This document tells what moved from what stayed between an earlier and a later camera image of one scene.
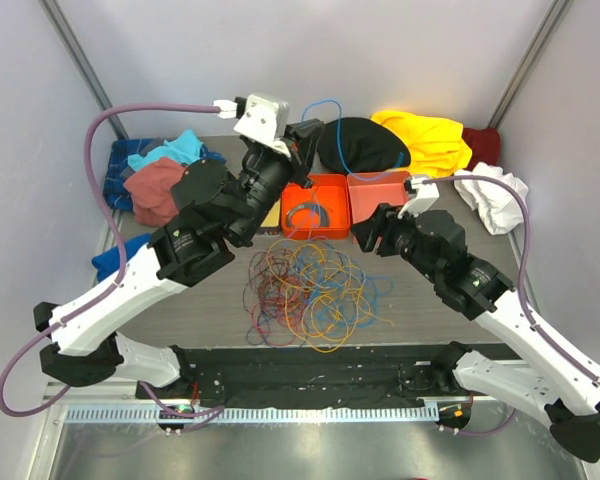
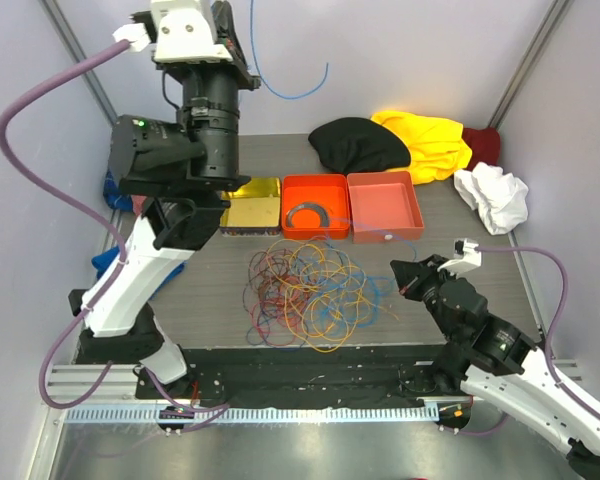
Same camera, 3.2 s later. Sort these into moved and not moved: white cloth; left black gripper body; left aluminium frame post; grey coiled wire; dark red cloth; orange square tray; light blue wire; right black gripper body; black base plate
Moved: light blue wire; right black gripper body; left black gripper body
Not moved: black base plate; white cloth; dark red cloth; orange square tray; left aluminium frame post; grey coiled wire
